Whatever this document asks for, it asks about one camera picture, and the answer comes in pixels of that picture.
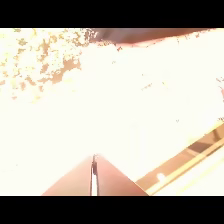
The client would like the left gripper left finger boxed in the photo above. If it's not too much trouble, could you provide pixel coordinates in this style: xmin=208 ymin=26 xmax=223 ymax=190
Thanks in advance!
xmin=42 ymin=155 xmax=94 ymax=197

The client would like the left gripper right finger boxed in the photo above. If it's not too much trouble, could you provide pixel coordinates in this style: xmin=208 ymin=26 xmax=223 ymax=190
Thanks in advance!
xmin=92 ymin=153 xmax=149 ymax=197

